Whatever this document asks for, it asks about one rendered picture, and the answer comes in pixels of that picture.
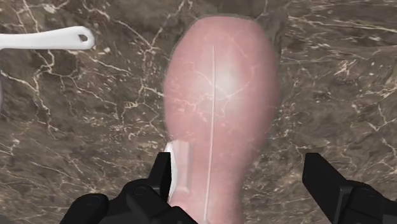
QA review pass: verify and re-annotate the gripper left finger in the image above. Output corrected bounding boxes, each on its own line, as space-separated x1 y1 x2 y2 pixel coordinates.
59 151 199 224

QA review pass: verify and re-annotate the white utensil handle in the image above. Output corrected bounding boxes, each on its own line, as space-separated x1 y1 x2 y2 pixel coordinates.
0 25 96 51

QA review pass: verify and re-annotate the translucent pink bottle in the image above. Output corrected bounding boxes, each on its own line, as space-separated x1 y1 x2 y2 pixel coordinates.
163 15 281 224

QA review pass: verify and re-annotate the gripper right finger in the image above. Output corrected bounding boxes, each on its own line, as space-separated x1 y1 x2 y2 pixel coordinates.
302 152 397 224

